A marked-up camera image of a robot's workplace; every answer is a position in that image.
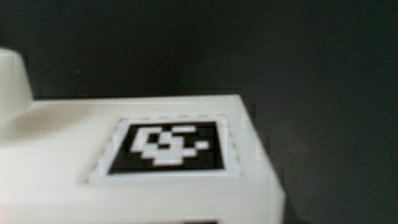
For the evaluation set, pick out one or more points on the white front drawer box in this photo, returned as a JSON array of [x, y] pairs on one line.
[[130, 161]]

